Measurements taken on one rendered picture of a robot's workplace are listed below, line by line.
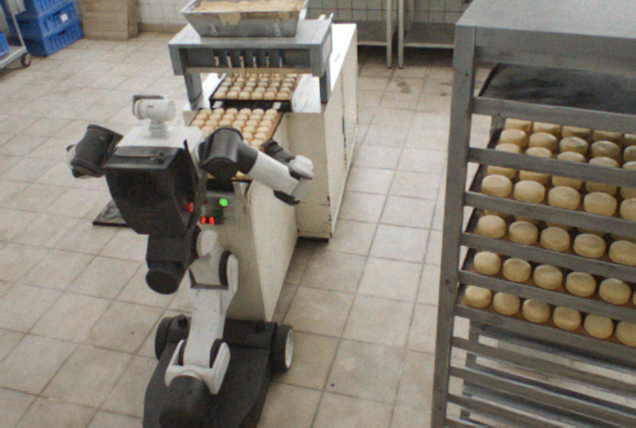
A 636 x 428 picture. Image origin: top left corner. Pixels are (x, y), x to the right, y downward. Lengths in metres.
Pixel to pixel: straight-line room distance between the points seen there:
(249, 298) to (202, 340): 0.35
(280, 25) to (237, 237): 0.98
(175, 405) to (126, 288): 1.20
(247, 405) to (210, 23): 1.66
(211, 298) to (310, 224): 0.95
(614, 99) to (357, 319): 2.08
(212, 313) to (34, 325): 1.16
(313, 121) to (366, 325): 1.00
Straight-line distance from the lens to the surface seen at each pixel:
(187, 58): 3.04
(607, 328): 1.28
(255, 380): 2.54
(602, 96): 1.09
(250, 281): 2.63
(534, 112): 0.98
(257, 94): 2.93
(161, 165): 1.81
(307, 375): 2.74
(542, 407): 2.07
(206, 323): 2.47
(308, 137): 2.95
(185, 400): 2.30
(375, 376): 2.72
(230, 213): 2.38
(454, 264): 1.14
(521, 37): 0.91
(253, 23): 2.83
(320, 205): 3.16
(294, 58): 2.88
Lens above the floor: 2.11
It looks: 33 degrees down
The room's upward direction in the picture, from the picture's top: 4 degrees counter-clockwise
